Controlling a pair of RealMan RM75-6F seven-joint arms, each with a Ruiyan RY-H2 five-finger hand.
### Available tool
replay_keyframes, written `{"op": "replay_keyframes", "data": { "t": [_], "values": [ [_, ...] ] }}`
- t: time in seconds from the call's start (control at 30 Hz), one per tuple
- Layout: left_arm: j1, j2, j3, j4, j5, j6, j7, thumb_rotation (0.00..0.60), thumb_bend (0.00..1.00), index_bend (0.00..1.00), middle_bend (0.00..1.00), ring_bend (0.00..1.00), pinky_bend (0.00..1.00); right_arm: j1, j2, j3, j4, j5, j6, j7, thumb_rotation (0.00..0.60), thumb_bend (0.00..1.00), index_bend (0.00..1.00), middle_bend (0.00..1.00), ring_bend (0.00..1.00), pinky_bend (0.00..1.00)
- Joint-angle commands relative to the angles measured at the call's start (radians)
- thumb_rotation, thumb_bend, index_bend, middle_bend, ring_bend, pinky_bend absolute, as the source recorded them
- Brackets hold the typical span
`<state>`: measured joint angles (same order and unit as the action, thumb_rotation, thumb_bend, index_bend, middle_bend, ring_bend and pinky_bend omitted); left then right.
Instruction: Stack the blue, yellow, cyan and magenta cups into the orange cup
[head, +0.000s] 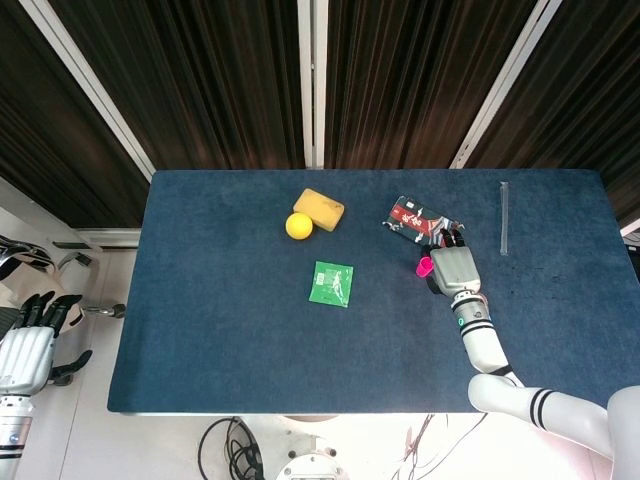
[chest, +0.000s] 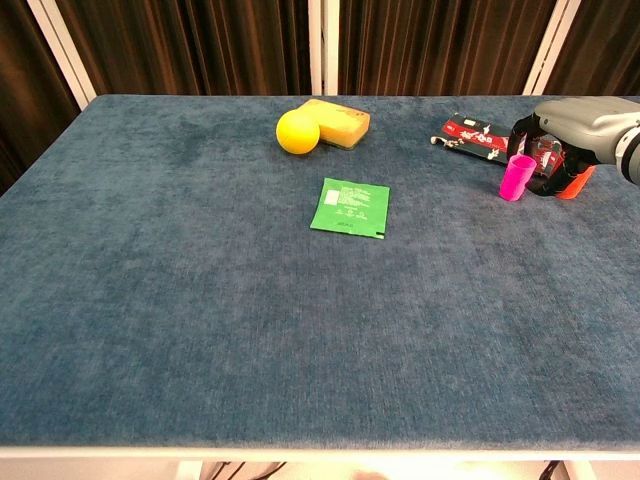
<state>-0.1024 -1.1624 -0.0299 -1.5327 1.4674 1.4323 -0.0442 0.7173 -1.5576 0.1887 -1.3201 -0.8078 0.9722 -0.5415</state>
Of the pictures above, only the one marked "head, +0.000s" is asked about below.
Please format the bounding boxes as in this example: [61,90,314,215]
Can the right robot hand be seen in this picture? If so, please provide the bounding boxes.
[415,225,484,298]

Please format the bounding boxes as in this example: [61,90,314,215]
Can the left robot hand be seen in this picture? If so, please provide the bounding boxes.
[0,292,94,394]

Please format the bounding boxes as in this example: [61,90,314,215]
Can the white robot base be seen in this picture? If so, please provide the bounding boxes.
[273,414,352,480]

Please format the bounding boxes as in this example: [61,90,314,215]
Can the dark red printed packet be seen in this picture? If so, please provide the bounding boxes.
[381,195,469,247]

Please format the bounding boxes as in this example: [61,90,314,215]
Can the clear plastic tube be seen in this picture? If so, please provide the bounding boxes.
[498,181,512,256]

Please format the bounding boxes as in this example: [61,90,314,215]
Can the metal castor stand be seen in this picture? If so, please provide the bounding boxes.
[49,239,127,322]

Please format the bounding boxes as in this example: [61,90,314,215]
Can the green sachet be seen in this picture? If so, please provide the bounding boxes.
[307,260,355,311]

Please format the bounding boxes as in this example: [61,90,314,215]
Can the yellow sponge block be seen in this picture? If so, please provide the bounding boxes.
[292,187,347,233]

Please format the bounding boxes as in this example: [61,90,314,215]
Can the yellow ball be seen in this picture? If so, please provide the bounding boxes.
[285,212,314,242]

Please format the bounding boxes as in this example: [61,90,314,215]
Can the blue velvet tablecloth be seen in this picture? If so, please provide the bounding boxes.
[106,168,637,415]

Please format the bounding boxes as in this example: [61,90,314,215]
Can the dark brown curtain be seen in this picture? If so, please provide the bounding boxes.
[323,0,540,171]
[0,0,147,229]
[47,0,307,172]
[463,0,640,227]

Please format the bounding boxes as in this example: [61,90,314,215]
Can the red and white wires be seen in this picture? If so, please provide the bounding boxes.
[393,413,482,480]

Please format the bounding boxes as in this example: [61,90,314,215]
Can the white frame post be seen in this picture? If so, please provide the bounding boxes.
[18,0,157,180]
[448,0,565,171]
[297,0,327,169]

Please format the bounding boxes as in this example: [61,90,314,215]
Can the black cable bundle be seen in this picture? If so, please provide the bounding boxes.
[198,415,267,480]

